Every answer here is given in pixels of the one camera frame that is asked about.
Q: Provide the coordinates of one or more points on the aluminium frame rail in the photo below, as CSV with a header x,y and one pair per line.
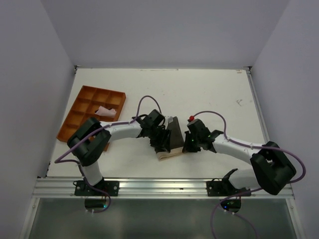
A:
x,y
129,188

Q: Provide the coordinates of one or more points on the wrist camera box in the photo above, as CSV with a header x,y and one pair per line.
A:
x,y
191,118
167,120

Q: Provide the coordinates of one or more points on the pink rolled underwear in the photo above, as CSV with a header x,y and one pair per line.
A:
x,y
104,112

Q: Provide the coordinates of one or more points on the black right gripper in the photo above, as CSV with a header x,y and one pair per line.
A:
x,y
187,147

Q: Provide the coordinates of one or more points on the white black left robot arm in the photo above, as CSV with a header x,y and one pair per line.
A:
x,y
90,140

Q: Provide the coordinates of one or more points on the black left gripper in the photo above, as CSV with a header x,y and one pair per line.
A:
x,y
164,142

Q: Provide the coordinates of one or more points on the orange wooden compartment tray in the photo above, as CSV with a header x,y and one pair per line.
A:
x,y
85,106

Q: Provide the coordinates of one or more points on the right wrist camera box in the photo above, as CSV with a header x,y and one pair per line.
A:
x,y
191,118

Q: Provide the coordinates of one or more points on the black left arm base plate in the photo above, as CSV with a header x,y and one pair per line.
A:
x,y
109,187

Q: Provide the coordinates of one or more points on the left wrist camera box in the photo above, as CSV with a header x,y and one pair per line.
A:
x,y
167,120

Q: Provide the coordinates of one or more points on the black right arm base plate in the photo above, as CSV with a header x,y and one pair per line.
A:
x,y
219,188

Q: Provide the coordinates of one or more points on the olive underwear with cream waistband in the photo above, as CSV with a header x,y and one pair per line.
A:
x,y
176,141

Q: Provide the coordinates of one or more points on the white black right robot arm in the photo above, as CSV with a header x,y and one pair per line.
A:
x,y
270,169

